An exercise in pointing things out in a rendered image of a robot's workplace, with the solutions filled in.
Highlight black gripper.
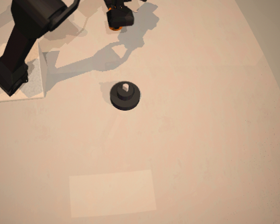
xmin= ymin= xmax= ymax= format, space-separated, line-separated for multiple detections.
xmin=104 ymin=0 xmax=134 ymax=29

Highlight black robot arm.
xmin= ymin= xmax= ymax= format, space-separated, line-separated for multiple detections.
xmin=0 ymin=0 xmax=80 ymax=97

